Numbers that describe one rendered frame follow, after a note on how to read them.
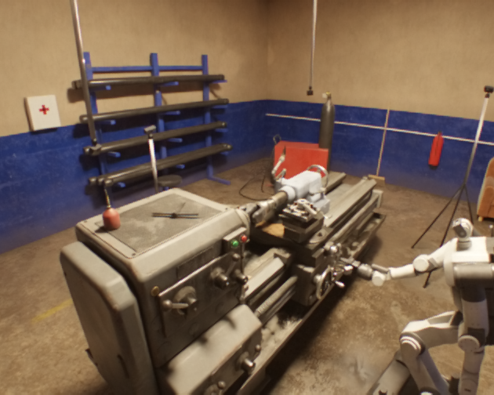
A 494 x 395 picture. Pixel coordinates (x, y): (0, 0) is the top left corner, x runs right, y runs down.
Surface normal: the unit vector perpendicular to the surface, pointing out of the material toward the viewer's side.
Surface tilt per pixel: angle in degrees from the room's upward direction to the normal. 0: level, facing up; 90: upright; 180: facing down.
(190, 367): 32
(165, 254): 45
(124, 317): 90
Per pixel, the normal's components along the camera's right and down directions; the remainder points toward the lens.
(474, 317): -0.60, 0.24
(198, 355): 0.41, -0.65
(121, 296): 0.56, -0.46
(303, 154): -0.33, 0.37
